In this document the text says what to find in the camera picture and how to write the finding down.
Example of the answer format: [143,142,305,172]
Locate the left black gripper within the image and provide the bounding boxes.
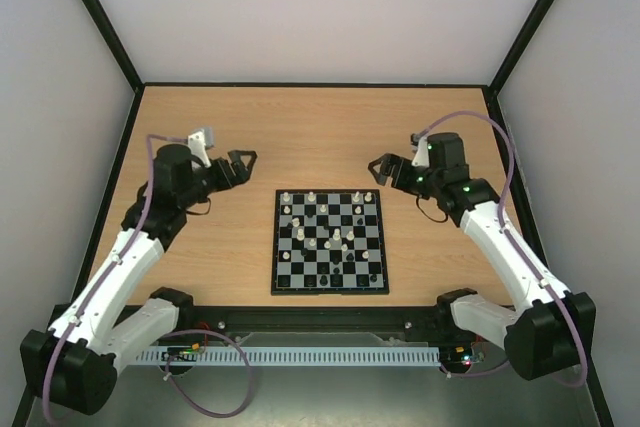
[180,151,259,208]

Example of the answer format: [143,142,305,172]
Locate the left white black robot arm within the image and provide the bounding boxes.
[20,138,257,425]

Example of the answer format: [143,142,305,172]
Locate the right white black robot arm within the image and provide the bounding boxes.
[368,132,596,380]

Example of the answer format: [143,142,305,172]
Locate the black and silver chessboard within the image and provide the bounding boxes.
[271,189,390,295]

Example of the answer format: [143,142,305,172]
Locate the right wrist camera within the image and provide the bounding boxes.
[411,134,430,168]

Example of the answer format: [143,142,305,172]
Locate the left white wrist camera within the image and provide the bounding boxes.
[187,127,214,168]

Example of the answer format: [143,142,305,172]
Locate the black frame posts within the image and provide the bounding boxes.
[49,0,616,427]

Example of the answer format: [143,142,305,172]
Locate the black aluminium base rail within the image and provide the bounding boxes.
[148,305,490,346]

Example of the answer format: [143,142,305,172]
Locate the light blue cable duct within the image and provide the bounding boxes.
[133,346,440,367]

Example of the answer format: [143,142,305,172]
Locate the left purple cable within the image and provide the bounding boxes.
[42,133,256,423]

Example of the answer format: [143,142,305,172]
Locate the purple cable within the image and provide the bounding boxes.
[42,133,256,423]
[417,111,591,388]

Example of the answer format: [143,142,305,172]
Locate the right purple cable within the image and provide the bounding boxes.
[417,111,591,388]

